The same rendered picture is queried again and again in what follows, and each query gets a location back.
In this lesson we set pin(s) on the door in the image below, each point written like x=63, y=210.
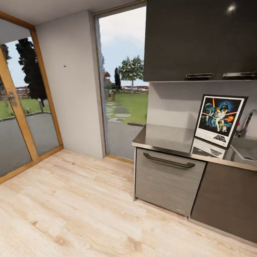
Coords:
x=29, y=130

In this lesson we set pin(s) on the drop in sink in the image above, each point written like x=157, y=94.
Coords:
x=245, y=148

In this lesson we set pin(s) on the cabinet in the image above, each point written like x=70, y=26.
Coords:
x=200, y=41

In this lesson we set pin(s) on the fixed window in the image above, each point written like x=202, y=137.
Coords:
x=120, y=46

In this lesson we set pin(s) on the poster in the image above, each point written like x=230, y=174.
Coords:
x=218, y=118

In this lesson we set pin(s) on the dishwasher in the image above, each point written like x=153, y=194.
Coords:
x=168, y=180

